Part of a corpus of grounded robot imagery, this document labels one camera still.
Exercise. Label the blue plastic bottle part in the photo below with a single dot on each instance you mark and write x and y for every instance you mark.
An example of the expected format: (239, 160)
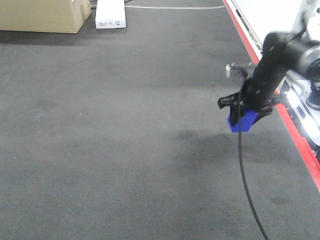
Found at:
(244, 124)

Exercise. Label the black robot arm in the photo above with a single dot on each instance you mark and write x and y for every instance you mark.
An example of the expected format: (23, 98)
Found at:
(282, 52)

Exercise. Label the white flat cardboard box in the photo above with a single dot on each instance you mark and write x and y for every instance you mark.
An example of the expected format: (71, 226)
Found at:
(110, 14)

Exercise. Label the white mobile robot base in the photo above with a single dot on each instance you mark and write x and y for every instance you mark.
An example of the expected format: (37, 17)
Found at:
(305, 118)

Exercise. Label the brown cardboard box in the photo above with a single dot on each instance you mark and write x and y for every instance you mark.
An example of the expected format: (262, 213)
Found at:
(47, 16)

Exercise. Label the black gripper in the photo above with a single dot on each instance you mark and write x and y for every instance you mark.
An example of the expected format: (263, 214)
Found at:
(256, 95)

